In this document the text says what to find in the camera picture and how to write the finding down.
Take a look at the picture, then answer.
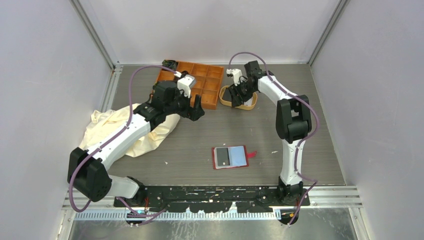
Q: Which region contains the dark rolled belt top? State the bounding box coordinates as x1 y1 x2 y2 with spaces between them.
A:
161 59 179 71

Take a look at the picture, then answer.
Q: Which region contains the tan oval tray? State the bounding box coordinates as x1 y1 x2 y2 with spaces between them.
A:
219 85 258 111

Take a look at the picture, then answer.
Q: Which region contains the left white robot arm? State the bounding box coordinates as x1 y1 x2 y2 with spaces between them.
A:
67 75 205 207

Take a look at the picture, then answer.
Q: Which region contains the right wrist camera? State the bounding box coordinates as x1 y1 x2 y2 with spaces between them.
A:
226 68 243 86

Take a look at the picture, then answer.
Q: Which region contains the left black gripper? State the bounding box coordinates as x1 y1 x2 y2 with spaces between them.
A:
164 85 205 121

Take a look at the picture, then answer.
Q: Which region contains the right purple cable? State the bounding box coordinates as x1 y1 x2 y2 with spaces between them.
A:
227 51 322 226

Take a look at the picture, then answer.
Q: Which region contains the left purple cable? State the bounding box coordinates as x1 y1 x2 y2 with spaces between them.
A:
67 65 178 227

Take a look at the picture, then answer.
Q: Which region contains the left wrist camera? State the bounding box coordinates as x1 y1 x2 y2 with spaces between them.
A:
174 71 197 98

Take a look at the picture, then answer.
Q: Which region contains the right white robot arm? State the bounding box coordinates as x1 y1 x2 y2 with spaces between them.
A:
226 61 312 206

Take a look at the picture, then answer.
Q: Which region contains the red card holder wallet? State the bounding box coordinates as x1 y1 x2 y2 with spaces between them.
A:
211 145 257 170

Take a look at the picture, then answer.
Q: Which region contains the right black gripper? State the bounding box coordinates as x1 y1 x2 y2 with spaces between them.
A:
227 79 256 108

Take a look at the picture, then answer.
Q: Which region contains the purple cable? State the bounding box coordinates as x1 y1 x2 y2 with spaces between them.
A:
67 65 178 227
227 51 322 226

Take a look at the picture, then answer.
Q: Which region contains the cream cloth bag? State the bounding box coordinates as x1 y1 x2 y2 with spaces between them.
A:
79 106 181 158

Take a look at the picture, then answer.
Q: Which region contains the orange compartment organizer tray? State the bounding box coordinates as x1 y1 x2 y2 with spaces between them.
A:
162 60 224 110

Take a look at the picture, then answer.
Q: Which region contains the black card in holder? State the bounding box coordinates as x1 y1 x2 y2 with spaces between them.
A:
215 147 230 168

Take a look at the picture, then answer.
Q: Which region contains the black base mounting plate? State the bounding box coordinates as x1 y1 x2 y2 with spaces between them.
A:
125 185 310 213

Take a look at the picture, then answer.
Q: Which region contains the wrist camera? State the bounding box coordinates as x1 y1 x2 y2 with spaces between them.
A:
174 71 197 98
226 68 243 86

